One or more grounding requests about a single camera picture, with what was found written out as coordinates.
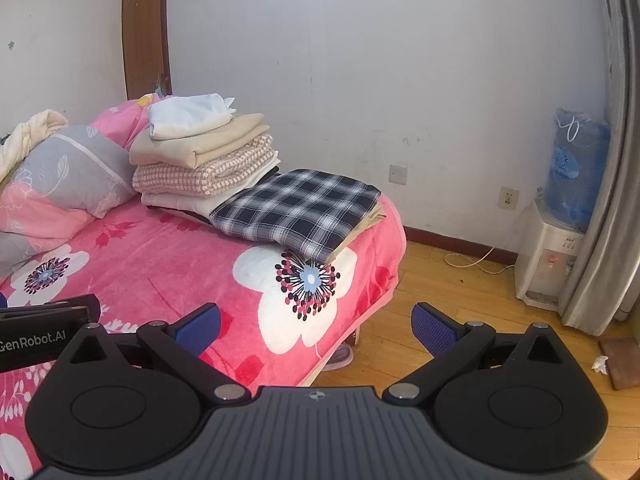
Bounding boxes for red-brown skirting board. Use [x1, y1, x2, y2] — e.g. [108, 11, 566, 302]
[402, 226, 519, 266]

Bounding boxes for white power cable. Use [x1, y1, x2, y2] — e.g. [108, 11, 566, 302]
[444, 199, 540, 276]

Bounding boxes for black white plaid shirt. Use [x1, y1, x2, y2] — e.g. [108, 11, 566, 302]
[210, 169, 383, 265]

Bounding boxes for pink checked folded cloth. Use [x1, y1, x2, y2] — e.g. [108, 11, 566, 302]
[132, 134, 278, 196]

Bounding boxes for white water dispenser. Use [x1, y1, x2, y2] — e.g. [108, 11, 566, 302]
[515, 199, 587, 312]

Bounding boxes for grey curtain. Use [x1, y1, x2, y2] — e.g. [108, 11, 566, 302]
[557, 0, 640, 337]

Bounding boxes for pink grey floral duvet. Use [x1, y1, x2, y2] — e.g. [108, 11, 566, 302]
[0, 95, 151, 281]

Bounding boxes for brown wooden door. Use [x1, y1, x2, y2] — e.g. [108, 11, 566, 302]
[121, 0, 173, 101]

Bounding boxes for brown floor mat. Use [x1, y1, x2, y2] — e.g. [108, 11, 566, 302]
[598, 332, 640, 392]

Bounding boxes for green cream fleece garment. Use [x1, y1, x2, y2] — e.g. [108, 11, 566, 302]
[0, 109, 70, 181]

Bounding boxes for beige padded board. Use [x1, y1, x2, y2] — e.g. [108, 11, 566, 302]
[330, 202, 388, 261]

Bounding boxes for cream folded cloth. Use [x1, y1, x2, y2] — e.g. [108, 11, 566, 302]
[129, 112, 272, 170]

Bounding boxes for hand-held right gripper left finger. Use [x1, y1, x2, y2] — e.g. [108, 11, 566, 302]
[57, 302, 253, 406]

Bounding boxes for blue water bottle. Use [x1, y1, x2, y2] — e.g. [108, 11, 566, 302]
[544, 106, 612, 231]

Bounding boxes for grey slipper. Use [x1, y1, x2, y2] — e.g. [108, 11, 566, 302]
[324, 342, 356, 372]

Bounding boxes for pink floral fleece blanket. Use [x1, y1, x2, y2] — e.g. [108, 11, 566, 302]
[0, 195, 407, 478]

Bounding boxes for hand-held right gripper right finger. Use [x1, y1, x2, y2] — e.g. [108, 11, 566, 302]
[382, 302, 576, 406]

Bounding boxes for white folded cloth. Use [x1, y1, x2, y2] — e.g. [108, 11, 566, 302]
[146, 92, 237, 141]

